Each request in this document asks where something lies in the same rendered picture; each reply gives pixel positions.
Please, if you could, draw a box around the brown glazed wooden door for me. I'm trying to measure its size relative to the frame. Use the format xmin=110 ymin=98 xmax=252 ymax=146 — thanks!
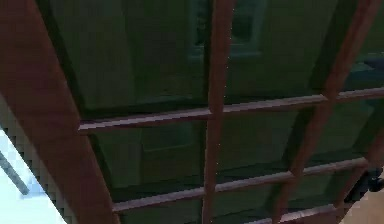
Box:
xmin=0 ymin=0 xmax=384 ymax=224

